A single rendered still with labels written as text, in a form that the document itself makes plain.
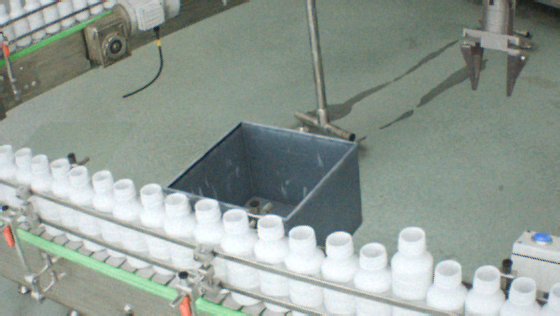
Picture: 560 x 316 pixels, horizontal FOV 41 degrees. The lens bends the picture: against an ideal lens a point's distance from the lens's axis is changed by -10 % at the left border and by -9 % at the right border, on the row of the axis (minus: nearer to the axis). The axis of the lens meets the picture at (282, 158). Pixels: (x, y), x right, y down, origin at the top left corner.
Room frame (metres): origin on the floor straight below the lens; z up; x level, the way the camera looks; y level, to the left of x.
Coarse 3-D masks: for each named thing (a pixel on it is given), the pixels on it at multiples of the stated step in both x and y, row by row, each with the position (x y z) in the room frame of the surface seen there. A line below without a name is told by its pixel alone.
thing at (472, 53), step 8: (464, 48) 1.12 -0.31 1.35; (472, 48) 1.12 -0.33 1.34; (480, 48) 1.15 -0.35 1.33; (464, 56) 1.12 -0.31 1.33; (472, 56) 1.12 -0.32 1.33; (480, 56) 1.15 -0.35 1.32; (472, 64) 1.12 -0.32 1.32; (480, 64) 1.14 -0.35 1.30; (472, 72) 1.11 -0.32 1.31; (472, 80) 1.11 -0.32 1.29; (472, 88) 1.11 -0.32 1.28
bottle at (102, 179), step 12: (96, 180) 1.19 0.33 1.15; (108, 180) 1.17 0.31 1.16; (96, 192) 1.17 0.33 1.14; (108, 192) 1.17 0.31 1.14; (96, 204) 1.16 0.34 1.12; (108, 204) 1.16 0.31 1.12; (108, 228) 1.15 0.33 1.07; (108, 240) 1.16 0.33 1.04; (120, 240) 1.15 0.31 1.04; (108, 252) 1.16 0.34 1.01
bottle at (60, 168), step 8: (56, 160) 1.26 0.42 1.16; (64, 160) 1.26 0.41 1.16; (56, 168) 1.25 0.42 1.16; (64, 168) 1.24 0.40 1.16; (56, 176) 1.23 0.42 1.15; (64, 176) 1.23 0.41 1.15; (56, 184) 1.23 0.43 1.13; (64, 184) 1.23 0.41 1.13; (56, 192) 1.22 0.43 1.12; (64, 192) 1.22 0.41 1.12; (64, 200) 1.22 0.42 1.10; (64, 208) 1.22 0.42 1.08; (64, 216) 1.22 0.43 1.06; (72, 216) 1.22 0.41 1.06; (64, 224) 1.23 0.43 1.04; (72, 224) 1.22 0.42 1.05; (72, 240) 1.22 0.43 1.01; (80, 240) 1.22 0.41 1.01
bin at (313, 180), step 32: (256, 128) 1.69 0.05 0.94; (224, 160) 1.64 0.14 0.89; (256, 160) 1.69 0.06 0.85; (288, 160) 1.64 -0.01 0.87; (320, 160) 1.59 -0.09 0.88; (352, 160) 1.52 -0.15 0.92; (192, 192) 1.53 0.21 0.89; (224, 192) 1.62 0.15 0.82; (256, 192) 1.70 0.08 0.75; (288, 192) 1.65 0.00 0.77; (320, 192) 1.40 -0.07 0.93; (352, 192) 1.51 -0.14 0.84; (288, 224) 1.29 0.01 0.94; (320, 224) 1.38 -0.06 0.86; (352, 224) 1.50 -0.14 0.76
